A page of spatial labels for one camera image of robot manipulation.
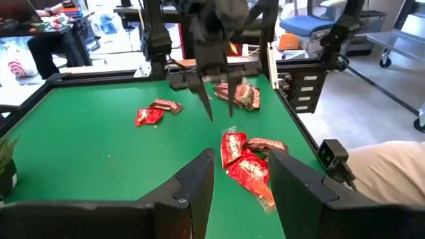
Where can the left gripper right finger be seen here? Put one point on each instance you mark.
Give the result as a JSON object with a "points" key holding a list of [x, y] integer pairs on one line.
{"points": [[295, 199]]}

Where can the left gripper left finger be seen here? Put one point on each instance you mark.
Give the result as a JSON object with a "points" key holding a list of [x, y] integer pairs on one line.
{"points": [[192, 199]]}

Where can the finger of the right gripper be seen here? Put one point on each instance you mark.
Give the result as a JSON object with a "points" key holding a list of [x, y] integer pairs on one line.
{"points": [[235, 89], [202, 93]]}

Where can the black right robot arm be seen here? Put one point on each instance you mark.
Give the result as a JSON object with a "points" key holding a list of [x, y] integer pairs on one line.
{"points": [[156, 40]]}

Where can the clear gummy candy wrapper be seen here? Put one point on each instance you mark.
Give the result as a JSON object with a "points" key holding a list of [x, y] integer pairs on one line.
{"points": [[229, 130]]}

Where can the orange plastic container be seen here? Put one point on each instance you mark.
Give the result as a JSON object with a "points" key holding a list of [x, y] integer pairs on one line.
{"points": [[288, 41]]}

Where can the black drawer cabinet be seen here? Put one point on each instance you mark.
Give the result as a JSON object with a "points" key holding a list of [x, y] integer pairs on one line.
{"points": [[307, 93]]}

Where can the blue padded chair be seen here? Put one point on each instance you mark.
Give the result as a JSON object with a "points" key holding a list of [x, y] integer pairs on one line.
{"points": [[305, 25]]}

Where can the person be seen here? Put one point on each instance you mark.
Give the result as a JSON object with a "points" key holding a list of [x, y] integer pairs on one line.
{"points": [[50, 53], [388, 172]]}

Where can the green felt table mat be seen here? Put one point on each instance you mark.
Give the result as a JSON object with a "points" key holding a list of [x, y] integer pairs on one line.
{"points": [[83, 149]]}

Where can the grey metal cart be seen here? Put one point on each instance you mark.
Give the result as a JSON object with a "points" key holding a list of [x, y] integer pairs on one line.
{"points": [[398, 41]]}

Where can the white bag red bullseye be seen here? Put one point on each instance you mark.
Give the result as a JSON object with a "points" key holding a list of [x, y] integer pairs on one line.
{"points": [[20, 68]]}

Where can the small potted green plant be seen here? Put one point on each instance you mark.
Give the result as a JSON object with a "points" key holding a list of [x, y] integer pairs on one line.
{"points": [[6, 172]]}

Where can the small black camera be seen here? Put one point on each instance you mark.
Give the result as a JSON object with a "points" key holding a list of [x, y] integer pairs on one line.
{"points": [[332, 154]]}

